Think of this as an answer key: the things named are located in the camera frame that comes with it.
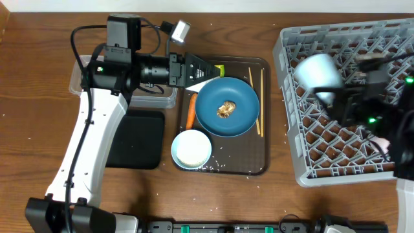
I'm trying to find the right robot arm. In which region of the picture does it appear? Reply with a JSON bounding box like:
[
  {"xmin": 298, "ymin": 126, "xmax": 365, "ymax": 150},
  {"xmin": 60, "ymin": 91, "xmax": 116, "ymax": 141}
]
[{"xmin": 312, "ymin": 74, "xmax": 413, "ymax": 232}]

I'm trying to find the dark blue plate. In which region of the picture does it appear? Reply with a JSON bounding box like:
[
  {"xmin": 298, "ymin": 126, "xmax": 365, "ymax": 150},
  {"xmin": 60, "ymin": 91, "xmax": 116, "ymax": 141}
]
[{"xmin": 195, "ymin": 77, "xmax": 259, "ymax": 137}]

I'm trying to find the blue and white cup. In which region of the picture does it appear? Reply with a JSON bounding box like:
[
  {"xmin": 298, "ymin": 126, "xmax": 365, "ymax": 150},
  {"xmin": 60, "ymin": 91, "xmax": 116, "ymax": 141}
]
[{"xmin": 294, "ymin": 54, "xmax": 343, "ymax": 92}]

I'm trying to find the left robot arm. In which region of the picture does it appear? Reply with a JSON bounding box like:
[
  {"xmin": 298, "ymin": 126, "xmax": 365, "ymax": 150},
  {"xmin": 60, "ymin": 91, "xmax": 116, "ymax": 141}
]
[{"xmin": 25, "ymin": 14, "xmax": 220, "ymax": 232}]

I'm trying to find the black plastic bin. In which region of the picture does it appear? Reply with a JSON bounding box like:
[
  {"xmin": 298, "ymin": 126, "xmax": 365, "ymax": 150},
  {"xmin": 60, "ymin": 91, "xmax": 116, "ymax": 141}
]
[{"xmin": 106, "ymin": 109, "xmax": 165, "ymax": 170}]

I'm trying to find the pink and white cup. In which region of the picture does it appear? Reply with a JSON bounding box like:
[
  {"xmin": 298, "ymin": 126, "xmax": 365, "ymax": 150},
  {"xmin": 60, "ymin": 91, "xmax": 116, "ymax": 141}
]
[{"xmin": 370, "ymin": 137, "xmax": 389, "ymax": 154}]

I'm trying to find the clear plastic bin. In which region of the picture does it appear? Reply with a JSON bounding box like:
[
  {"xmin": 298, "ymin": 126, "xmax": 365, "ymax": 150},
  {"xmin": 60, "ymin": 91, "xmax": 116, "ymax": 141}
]
[{"xmin": 69, "ymin": 62, "xmax": 177, "ymax": 109}]

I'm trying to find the dark brown serving tray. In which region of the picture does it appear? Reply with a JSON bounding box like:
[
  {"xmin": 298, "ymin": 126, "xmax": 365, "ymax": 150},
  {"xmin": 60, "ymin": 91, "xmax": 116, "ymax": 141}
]
[{"xmin": 193, "ymin": 56, "xmax": 271, "ymax": 175}]

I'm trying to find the brown food scrap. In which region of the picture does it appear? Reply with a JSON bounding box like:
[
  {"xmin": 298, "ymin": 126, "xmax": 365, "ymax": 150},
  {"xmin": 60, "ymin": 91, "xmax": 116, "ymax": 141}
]
[{"xmin": 217, "ymin": 101, "xmax": 236, "ymax": 118}]

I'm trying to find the crumpled white napkin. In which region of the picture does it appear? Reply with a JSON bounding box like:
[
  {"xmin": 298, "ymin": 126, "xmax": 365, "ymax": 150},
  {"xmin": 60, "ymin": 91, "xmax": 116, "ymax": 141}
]
[{"xmin": 186, "ymin": 77, "xmax": 217, "ymax": 93}]

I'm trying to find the orange carrot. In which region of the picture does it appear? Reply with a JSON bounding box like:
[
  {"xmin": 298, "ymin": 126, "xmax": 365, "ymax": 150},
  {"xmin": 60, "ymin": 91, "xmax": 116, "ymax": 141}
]
[{"xmin": 186, "ymin": 93, "xmax": 198, "ymax": 130}]

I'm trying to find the light blue rice bowl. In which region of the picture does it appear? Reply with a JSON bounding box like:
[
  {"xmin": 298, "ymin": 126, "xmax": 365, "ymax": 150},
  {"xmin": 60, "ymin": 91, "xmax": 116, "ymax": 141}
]
[{"xmin": 171, "ymin": 129, "xmax": 212, "ymax": 170}]

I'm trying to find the grey dishwasher rack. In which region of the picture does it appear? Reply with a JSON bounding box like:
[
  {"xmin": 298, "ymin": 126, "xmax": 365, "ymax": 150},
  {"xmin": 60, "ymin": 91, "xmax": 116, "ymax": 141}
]
[{"xmin": 272, "ymin": 18, "xmax": 413, "ymax": 187}]

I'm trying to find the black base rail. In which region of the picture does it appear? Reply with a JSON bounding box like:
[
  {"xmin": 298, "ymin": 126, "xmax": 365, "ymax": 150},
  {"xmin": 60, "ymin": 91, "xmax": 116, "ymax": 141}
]
[{"xmin": 138, "ymin": 219, "xmax": 389, "ymax": 233}]

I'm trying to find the green foil snack wrapper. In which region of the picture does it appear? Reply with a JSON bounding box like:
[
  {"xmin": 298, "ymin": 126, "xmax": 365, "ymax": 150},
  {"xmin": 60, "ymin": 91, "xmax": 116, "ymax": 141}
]
[{"xmin": 215, "ymin": 65, "xmax": 225, "ymax": 78}]

